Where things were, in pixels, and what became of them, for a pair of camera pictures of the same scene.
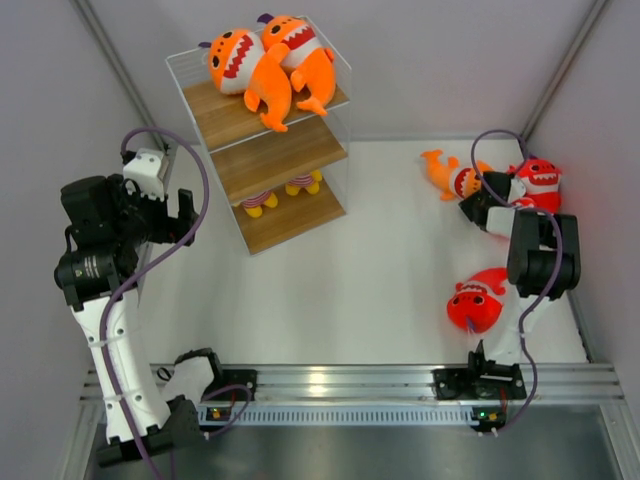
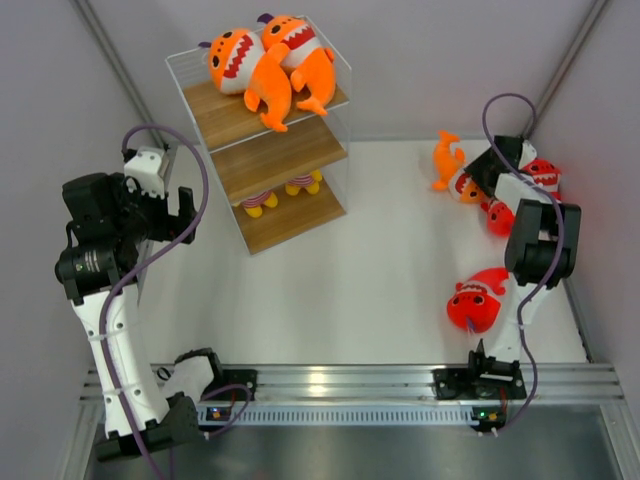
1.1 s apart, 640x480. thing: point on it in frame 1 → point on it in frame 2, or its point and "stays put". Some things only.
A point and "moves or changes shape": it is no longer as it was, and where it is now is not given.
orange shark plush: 450,180 moves or changes shape
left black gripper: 170,229 stays put
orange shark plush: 315,66 stays put
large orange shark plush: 240,61 stays put
